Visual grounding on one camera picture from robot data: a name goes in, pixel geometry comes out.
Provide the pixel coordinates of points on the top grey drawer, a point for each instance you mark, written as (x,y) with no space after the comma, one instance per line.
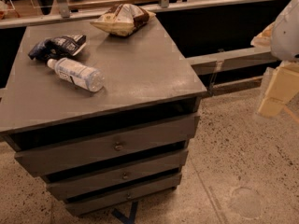
(56,158)

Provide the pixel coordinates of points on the dark blue snack bag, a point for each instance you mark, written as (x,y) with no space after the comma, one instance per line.
(58,47)

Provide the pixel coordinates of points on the middle grey drawer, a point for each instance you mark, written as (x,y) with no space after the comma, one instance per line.
(132,171)

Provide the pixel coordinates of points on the clear blue plastic bottle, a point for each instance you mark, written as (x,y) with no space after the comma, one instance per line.
(86,77)

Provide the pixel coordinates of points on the grey drawer cabinet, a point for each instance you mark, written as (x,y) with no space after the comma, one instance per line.
(146,80)

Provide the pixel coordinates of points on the white brown chip bag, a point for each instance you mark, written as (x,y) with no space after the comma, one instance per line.
(123,19)

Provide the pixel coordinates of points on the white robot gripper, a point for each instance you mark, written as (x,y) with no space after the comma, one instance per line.
(287,34)

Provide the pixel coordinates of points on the grey drawer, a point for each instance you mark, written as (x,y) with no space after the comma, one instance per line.
(123,195)
(132,171)
(56,158)

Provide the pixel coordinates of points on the grey metal railing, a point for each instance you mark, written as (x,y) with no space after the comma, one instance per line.
(214,35)

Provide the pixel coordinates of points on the bottom grey drawer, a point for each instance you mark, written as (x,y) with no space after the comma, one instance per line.
(123,195)

